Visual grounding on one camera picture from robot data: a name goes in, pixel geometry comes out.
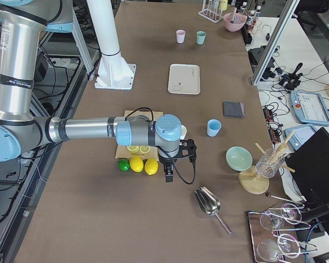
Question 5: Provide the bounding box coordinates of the teach pendant tablet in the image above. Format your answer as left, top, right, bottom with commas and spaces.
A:
290, 90, 329, 127

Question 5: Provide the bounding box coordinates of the white wire cup rack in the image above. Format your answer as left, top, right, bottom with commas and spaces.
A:
198, 0, 226, 23

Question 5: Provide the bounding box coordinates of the wine glass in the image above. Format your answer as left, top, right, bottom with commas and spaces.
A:
259, 203, 304, 231
257, 234, 300, 262

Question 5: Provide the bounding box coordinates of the green bowl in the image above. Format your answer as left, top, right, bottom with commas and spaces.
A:
226, 146, 253, 171

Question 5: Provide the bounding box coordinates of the green lime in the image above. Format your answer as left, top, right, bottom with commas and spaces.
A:
118, 159, 130, 171

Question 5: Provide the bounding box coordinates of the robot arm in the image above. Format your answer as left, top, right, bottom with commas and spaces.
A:
0, 1, 196, 182

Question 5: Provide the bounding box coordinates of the whole lemon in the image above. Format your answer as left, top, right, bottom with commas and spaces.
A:
145, 158, 158, 175
129, 156, 144, 173

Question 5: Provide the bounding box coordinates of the pink cup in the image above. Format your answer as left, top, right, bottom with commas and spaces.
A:
176, 30, 186, 44

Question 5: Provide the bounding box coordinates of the wooden cutting board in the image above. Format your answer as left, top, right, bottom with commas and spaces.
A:
115, 110, 158, 160

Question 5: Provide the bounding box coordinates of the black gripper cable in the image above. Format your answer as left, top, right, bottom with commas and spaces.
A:
124, 107, 197, 185

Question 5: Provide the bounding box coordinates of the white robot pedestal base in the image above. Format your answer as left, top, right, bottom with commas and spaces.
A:
87, 0, 136, 90

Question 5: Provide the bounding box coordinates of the cream rabbit tray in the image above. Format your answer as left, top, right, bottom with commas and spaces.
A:
168, 64, 201, 95

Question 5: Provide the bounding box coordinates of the aluminium frame post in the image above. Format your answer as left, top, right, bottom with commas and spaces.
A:
251, 0, 299, 87

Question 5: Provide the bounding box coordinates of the metal scoop in bowl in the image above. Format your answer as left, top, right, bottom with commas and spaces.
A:
230, 7, 237, 24

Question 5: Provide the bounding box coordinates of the wine glass upper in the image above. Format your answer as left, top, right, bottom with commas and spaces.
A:
259, 203, 304, 231

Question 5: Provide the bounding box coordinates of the steel ice scoop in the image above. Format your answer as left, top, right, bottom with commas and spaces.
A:
194, 186, 232, 235

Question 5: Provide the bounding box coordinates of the wine glass lower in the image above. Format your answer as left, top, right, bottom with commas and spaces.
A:
257, 234, 300, 262

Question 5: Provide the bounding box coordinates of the cream yellow cup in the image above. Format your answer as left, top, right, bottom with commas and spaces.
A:
180, 125, 187, 140

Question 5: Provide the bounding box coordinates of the black monitor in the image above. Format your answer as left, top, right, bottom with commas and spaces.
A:
286, 128, 329, 203

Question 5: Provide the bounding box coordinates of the mirror tray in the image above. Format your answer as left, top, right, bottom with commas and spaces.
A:
246, 209, 329, 263

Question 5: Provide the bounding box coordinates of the pink bowl with ice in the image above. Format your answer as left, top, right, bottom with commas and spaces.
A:
223, 13, 247, 32

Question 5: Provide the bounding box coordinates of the clear glass cup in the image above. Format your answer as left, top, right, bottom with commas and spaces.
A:
256, 148, 286, 178

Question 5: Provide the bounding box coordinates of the blue cup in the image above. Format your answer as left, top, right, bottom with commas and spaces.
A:
207, 119, 222, 137

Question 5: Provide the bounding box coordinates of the grey folded cloth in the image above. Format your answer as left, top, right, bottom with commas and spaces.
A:
223, 101, 245, 118

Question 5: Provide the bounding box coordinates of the long bar spoon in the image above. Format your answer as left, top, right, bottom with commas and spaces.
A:
265, 192, 304, 206

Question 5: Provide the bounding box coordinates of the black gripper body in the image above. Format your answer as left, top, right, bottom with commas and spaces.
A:
157, 139, 197, 173

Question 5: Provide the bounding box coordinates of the green cup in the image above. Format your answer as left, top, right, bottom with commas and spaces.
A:
196, 31, 206, 45

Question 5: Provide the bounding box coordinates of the yellow cup on rack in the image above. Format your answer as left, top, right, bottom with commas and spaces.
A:
219, 0, 228, 11

